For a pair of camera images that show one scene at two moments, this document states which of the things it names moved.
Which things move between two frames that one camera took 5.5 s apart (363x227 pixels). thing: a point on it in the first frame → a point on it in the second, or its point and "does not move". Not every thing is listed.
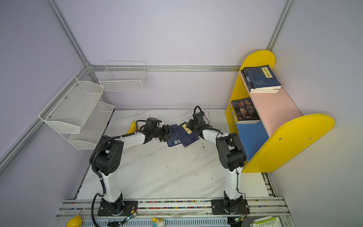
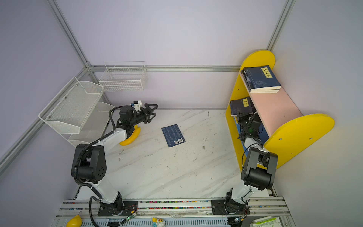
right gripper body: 191,126 → 244,121
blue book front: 262,77 does not move
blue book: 176,139 does not move
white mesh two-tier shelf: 76,113 does not move
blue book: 185,135 → 243,105
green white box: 268,221 does not move
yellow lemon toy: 76,221 does not move
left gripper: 167,131 → 147,105
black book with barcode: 251,89 does not move
